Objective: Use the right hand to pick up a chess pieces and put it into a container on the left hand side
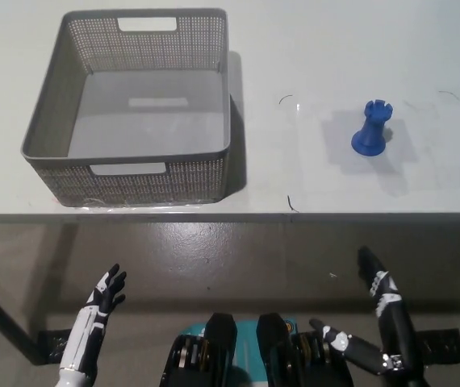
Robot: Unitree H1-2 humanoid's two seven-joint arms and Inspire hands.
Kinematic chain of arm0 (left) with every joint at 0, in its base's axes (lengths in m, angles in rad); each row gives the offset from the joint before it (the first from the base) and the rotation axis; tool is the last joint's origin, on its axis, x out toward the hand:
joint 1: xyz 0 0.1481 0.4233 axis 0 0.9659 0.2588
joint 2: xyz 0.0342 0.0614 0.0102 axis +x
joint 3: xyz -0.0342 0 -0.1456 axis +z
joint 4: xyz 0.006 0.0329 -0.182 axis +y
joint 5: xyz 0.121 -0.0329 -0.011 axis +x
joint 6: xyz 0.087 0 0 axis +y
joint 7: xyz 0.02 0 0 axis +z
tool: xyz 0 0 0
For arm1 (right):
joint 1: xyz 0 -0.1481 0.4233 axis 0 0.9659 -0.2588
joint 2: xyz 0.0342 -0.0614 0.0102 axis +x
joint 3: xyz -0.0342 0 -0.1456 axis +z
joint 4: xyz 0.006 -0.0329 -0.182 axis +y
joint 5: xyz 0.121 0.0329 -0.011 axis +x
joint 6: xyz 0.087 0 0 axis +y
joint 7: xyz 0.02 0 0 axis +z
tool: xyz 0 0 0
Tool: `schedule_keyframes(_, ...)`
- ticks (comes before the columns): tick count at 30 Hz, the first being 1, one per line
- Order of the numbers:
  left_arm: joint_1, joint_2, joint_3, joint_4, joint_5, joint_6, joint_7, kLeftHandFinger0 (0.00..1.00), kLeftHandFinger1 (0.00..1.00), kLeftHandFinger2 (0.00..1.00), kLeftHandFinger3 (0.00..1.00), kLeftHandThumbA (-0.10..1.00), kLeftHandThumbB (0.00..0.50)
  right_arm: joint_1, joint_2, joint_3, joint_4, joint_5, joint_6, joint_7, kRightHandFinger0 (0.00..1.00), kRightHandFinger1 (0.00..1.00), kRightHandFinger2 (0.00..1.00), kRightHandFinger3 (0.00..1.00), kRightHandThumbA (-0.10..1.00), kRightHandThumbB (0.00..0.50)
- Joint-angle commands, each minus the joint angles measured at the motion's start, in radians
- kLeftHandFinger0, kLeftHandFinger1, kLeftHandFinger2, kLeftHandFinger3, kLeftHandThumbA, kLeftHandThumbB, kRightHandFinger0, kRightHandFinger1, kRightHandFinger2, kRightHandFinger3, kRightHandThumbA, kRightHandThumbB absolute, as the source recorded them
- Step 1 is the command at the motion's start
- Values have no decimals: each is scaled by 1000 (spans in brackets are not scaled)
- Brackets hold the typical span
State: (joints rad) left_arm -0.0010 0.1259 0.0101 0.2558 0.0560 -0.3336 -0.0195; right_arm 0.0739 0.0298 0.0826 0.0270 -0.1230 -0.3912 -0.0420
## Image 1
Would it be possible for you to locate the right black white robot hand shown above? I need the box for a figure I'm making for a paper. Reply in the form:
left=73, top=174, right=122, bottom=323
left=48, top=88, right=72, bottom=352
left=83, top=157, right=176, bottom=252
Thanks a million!
left=308, top=246, right=417, bottom=374

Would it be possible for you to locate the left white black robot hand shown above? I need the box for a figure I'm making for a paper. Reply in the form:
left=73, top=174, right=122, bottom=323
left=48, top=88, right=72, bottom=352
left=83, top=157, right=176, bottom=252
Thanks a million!
left=58, top=263, right=128, bottom=374

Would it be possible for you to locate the blue rook chess piece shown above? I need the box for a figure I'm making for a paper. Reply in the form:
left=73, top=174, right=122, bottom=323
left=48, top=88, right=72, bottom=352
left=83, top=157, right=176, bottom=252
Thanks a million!
left=350, top=98, right=395, bottom=156

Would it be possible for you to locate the black floor tape patch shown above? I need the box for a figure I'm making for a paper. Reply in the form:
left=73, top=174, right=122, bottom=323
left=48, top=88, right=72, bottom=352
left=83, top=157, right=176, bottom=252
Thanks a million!
left=413, top=328, right=460, bottom=366
left=38, top=329, right=78, bottom=364

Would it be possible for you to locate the black metal table leg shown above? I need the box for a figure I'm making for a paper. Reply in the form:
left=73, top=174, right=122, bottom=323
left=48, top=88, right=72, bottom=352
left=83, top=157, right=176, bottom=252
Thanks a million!
left=0, top=273, right=50, bottom=366

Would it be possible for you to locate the grey tape patch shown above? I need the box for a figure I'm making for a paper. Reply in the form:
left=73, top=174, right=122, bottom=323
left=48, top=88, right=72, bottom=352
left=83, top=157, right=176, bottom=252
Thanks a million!
left=321, top=110, right=401, bottom=167

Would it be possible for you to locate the grey perforated plastic basket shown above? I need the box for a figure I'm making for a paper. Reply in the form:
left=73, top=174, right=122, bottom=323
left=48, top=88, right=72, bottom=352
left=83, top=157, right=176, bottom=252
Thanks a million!
left=19, top=8, right=232, bottom=208

